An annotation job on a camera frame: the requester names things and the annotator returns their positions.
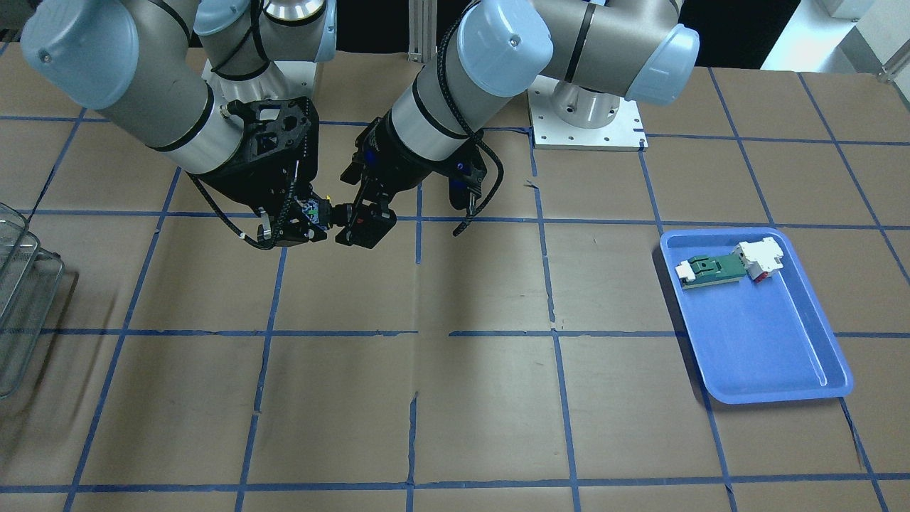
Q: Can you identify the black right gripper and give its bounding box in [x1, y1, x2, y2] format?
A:
[191, 96, 329, 247]

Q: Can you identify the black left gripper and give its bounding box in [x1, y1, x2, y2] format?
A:
[333, 117, 487, 249]

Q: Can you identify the red emergency stop button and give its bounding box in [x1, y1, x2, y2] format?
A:
[296, 197, 354, 230]

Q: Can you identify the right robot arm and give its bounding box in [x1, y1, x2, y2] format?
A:
[21, 1, 350, 250]

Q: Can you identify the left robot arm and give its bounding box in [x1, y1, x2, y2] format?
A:
[333, 1, 701, 249]

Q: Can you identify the green terminal block module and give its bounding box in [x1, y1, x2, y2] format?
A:
[674, 254, 746, 289]

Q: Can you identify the white circuit breaker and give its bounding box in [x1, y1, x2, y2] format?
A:
[732, 237, 784, 283]

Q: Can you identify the blue plastic tray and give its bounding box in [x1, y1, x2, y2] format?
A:
[660, 227, 854, 405]

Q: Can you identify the aluminium frame post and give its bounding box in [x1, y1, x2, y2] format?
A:
[407, 0, 439, 64]

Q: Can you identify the metal wire mesh shelf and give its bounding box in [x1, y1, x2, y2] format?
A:
[1, 204, 65, 399]

